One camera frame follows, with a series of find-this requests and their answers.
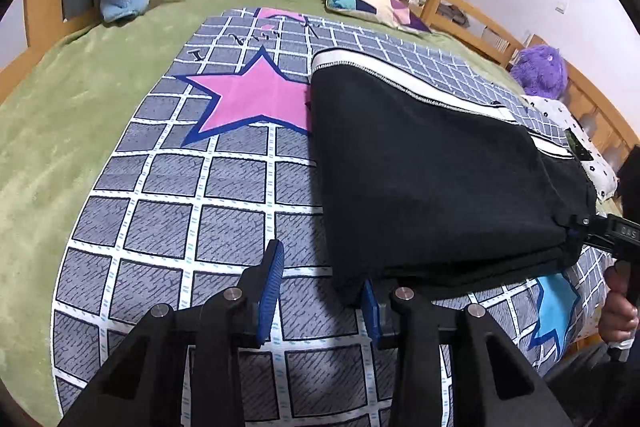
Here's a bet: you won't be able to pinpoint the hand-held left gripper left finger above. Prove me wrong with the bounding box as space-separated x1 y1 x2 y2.
57 238 286 427

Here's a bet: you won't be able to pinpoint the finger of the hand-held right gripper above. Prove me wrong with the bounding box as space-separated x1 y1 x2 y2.
555 213 612 254

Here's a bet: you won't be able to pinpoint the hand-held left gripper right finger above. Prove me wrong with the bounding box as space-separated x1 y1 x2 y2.
361 279 573 427

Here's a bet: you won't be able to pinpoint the black pants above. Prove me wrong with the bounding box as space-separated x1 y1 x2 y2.
307 48 599 308

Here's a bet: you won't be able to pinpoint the person's right hand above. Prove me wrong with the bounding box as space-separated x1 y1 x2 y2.
599 264 640 350

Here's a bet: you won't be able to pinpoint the white flower print pillow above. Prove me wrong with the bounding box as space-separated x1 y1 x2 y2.
521 94 621 200

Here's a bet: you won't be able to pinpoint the dark phone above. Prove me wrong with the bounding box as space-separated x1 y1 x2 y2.
565 129 592 168

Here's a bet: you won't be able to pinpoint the grey checked star blanket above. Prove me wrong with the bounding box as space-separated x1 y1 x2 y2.
52 6 612 427

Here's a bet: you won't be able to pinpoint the purple plush toy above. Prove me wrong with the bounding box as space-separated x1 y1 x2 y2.
509 45 569 100

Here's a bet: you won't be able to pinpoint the green bed sheet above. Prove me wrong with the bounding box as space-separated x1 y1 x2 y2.
0 0 526 427

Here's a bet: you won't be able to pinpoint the geometric patterned pillow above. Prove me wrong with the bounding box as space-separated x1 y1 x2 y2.
314 0 432 36

